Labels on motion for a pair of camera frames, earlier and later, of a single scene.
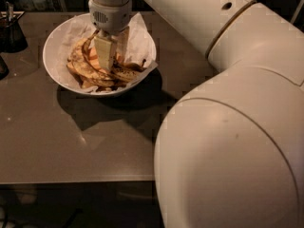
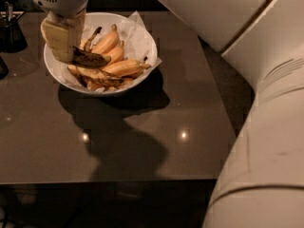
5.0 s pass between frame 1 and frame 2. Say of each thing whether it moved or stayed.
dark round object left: stayed
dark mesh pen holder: stayed
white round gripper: moved
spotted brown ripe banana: moved
